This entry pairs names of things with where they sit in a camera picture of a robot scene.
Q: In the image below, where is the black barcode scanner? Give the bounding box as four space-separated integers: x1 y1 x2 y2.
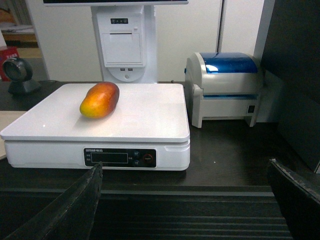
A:
2 57 41 95

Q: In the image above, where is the wooden shelf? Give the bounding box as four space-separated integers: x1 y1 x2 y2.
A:
0 0 42 59

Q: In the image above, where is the red fire extinguisher box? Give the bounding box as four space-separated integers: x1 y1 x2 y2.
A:
0 46 19 82

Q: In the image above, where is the dark checkout counter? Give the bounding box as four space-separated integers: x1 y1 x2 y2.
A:
0 81 320 240

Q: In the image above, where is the white POS terminal stand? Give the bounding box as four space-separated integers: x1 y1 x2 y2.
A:
43 0 189 84

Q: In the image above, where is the white blue label printer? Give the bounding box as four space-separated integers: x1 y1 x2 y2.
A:
184 52 263 128

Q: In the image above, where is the red yellow mango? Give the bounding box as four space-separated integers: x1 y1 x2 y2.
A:
79 82 120 119

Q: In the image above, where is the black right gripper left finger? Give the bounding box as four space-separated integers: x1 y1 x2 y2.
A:
5 162 103 240

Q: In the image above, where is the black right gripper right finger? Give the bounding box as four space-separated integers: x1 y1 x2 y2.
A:
267 159 320 240

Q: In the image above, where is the white checkout scale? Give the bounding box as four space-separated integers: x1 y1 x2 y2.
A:
0 83 190 171

